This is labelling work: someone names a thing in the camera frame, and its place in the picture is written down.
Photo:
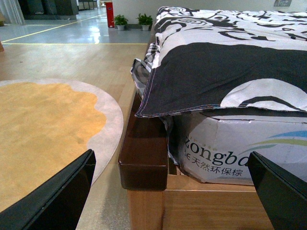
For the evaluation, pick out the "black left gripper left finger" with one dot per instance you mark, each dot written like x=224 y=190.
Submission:
x=57 y=204

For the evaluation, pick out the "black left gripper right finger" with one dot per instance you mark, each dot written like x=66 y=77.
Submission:
x=282 y=194

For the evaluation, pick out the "round yellow and white rug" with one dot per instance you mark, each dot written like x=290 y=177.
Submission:
x=45 y=125

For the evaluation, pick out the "white mattress in plastic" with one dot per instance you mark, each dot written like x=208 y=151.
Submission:
x=216 y=149

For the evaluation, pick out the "black and white patterned quilt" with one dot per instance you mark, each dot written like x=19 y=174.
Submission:
x=217 y=59

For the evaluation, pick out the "left small potted plant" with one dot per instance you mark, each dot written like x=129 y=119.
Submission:
x=120 y=21

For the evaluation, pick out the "small potted plant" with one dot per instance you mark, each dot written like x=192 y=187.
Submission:
x=145 y=21
x=120 y=21

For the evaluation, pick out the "dark reception counter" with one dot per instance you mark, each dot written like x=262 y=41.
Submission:
x=49 y=9

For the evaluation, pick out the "grey curtain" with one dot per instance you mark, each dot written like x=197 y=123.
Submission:
x=12 y=12

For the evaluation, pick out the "right small potted plant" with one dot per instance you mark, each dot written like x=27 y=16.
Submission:
x=145 y=21

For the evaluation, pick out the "wooden bed frame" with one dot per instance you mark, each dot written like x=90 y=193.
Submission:
x=160 y=198

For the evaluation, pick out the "wall power outlet strip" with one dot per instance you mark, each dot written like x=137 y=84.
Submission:
x=282 y=3

